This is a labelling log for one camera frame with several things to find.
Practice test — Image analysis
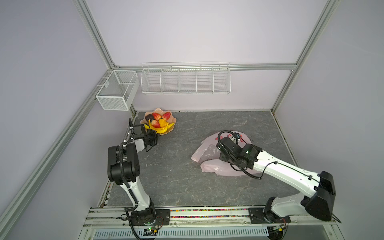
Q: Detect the pink fruit-print plastic bag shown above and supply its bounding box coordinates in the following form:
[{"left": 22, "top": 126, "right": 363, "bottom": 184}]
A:
[{"left": 191, "top": 131, "right": 258, "bottom": 177}]

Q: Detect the tan scalloped fruit bowl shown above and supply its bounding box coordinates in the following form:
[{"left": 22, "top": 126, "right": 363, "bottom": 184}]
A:
[{"left": 140, "top": 109, "right": 177, "bottom": 135}]

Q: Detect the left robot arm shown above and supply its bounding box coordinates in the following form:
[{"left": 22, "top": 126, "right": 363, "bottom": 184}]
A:
[{"left": 108, "top": 119, "right": 159, "bottom": 225}]

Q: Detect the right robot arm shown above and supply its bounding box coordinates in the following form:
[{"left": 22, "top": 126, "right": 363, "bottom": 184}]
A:
[{"left": 216, "top": 130, "right": 340, "bottom": 224}]

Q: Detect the yellow banana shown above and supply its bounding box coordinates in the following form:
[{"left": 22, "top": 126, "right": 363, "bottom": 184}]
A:
[{"left": 144, "top": 122, "right": 175, "bottom": 135}]

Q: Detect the orange yellow fruit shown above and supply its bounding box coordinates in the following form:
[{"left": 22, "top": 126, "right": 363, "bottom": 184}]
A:
[{"left": 158, "top": 119, "right": 168, "bottom": 128}]

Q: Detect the dark purple grape bunch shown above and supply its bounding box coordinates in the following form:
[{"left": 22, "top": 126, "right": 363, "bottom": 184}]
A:
[{"left": 145, "top": 114, "right": 155, "bottom": 123}]

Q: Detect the red strawberry back left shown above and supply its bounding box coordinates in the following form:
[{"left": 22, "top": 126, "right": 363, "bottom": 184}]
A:
[{"left": 152, "top": 113, "right": 162, "bottom": 121}]

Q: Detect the red strawberry back right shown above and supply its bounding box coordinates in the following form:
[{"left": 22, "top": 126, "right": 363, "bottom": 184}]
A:
[{"left": 162, "top": 112, "right": 172, "bottom": 121}]

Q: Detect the small white mesh basket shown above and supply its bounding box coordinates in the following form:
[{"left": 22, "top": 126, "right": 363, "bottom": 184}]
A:
[{"left": 96, "top": 70, "right": 140, "bottom": 111}]

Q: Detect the long white wire basket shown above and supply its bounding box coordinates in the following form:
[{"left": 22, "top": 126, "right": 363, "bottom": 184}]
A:
[{"left": 141, "top": 62, "right": 232, "bottom": 95}]

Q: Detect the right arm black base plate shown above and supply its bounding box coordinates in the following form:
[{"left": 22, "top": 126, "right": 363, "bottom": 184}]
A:
[{"left": 248, "top": 207, "right": 291, "bottom": 224}]

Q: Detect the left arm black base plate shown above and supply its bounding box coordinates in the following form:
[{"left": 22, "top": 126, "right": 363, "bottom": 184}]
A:
[{"left": 130, "top": 209, "right": 171, "bottom": 226}]

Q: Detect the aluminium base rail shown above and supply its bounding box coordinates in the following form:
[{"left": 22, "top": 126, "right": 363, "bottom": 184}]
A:
[{"left": 79, "top": 206, "right": 344, "bottom": 240}]

